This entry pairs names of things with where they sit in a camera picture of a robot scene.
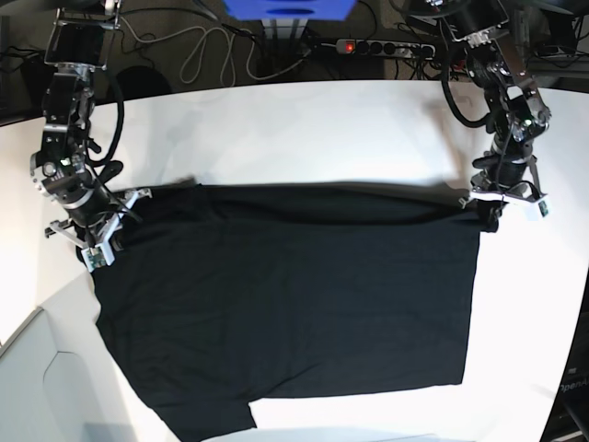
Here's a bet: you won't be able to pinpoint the black T-shirt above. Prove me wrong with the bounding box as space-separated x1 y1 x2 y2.
91 185 483 441

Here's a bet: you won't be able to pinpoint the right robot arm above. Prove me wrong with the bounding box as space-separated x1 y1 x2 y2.
29 1 152 272

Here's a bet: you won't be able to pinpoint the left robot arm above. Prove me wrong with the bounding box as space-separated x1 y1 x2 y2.
399 1 551 232

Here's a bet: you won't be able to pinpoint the grey cable loops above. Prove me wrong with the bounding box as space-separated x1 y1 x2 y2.
178 25 314 86

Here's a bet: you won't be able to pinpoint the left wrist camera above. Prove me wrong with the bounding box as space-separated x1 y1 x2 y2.
525 197 549 221

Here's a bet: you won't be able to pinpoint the black round stool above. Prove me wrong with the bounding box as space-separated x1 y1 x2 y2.
115 65 172 101

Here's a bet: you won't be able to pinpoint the white power strip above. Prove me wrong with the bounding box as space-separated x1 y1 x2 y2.
335 39 436 61

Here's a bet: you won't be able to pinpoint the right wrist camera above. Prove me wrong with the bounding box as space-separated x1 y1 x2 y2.
81 242 115 273

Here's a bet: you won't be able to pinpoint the blue box overhead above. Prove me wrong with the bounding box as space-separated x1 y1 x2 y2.
224 0 356 21

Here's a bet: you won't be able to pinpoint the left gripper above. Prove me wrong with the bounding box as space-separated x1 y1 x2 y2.
459 158 549 233

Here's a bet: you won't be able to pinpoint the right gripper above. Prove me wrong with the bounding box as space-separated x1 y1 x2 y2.
44 188 152 257

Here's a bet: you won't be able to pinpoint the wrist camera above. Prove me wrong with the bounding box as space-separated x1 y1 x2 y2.
81 242 115 273
525 197 549 221

